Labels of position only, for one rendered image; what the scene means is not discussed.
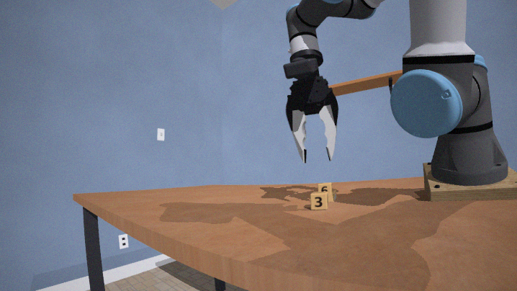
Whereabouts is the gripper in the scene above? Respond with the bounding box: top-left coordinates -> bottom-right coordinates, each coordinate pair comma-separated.
286,49 -> 338,163

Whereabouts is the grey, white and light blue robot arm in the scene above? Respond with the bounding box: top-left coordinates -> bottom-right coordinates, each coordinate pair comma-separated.
286,0 -> 508,186

